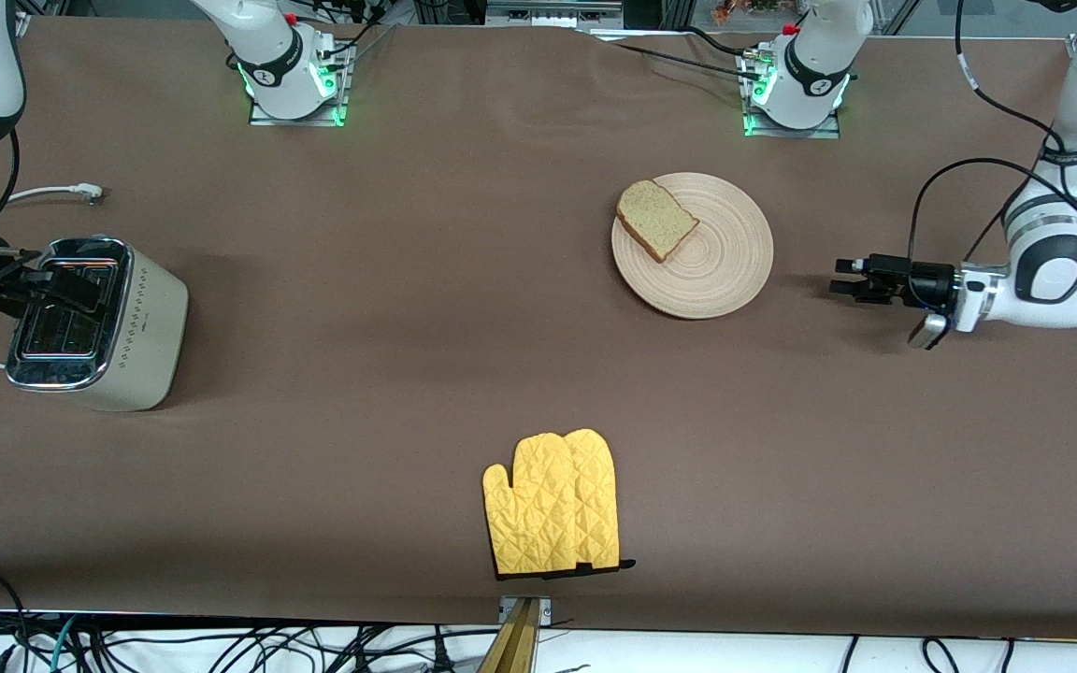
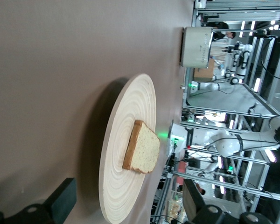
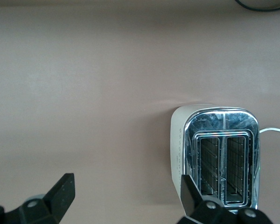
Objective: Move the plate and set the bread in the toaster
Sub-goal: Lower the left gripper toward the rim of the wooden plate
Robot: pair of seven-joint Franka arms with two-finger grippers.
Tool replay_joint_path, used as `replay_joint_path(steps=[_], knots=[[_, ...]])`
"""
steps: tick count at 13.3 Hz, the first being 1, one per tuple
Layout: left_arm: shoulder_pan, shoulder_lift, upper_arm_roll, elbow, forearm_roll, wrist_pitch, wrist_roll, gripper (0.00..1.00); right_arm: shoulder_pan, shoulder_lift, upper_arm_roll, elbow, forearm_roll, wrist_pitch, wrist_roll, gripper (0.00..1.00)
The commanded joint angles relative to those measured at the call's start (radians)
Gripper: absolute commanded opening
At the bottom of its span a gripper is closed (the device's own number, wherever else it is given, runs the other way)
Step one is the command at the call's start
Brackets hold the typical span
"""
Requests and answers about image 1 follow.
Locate round wooden plate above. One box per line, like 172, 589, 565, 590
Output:
611, 172, 774, 321

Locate brown bread slice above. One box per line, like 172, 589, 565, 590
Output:
615, 179, 700, 264

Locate cream chrome toaster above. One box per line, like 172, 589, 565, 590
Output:
6, 236, 190, 412

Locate brown table cover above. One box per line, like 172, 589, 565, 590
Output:
0, 14, 1077, 642

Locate orange patterned object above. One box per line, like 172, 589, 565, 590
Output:
711, 0, 787, 25

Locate yellow quilted oven mitt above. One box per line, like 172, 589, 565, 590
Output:
562, 428, 638, 574
482, 432, 588, 578

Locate grey equipment box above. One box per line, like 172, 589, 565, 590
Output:
487, 0, 624, 29

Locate white toaster power cord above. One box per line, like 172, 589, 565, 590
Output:
0, 183, 106, 368

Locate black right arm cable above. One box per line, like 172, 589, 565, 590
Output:
0, 129, 23, 230

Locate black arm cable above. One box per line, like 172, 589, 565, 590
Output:
907, 0, 1077, 293
0, 129, 23, 230

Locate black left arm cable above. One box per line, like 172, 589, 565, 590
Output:
907, 0, 1077, 293

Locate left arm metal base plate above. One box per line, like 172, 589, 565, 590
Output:
740, 51, 843, 140

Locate black cable on table cover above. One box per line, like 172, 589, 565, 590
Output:
585, 26, 773, 81

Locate teal cable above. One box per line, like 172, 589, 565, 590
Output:
46, 615, 83, 673

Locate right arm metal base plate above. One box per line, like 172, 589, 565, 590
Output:
249, 42, 353, 127

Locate black cables at arm base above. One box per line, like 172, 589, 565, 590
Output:
309, 0, 401, 59

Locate tangled black floor cables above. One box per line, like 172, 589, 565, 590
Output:
80, 623, 467, 673

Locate wooden bar with metal bracket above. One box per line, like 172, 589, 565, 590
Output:
478, 596, 554, 673

